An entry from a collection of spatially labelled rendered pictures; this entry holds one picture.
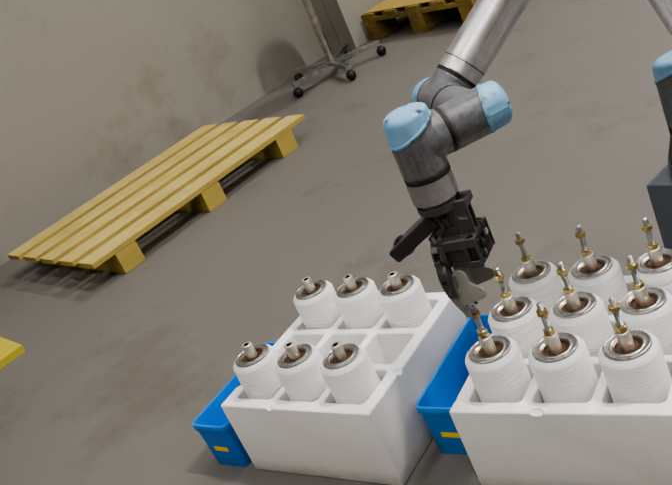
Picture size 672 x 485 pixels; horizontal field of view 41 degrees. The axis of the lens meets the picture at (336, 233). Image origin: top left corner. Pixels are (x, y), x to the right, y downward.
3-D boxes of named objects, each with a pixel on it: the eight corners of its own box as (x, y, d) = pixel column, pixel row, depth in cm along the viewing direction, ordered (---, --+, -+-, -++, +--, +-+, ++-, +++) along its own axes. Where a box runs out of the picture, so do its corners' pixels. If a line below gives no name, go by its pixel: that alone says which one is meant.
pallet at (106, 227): (217, 141, 458) (208, 122, 454) (320, 135, 394) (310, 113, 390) (16, 275, 395) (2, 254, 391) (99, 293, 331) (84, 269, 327)
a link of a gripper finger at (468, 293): (491, 322, 144) (475, 270, 141) (458, 325, 147) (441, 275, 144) (497, 313, 146) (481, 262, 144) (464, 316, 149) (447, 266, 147)
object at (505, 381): (556, 414, 160) (525, 333, 153) (537, 452, 154) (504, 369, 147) (508, 411, 166) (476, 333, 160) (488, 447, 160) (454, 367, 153)
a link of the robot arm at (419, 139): (438, 102, 132) (388, 127, 131) (463, 167, 137) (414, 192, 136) (419, 94, 140) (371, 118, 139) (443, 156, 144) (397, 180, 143)
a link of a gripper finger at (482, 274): (502, 300, 149) (482, 259, 145) (469, 304, 152) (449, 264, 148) (505, 288, 151) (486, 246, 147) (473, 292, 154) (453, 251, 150)
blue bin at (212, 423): (284, 380, 223) (264, 341, 219) (318, 381, 216) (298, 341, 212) (212, 466, 203) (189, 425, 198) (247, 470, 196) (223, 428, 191)
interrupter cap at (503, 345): (518, 338, 154) (517, 334, 153) (501, 366, 148) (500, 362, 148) (480, 337, 158) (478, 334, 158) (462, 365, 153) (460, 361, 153)
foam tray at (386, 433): (344, 356, 222) (315, 297, 215) (483, 358, 197) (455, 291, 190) (255, 469, 195) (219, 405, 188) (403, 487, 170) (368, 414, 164)
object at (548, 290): (559, 329, 183) (532, 254, 176) (593, 341, 174) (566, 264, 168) (525, 355, 179) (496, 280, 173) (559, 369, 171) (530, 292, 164)
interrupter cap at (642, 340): (613, 331, 144) (612, 328, 144) (659, 333, 139) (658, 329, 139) (596, 361, 140) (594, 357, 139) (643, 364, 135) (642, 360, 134)
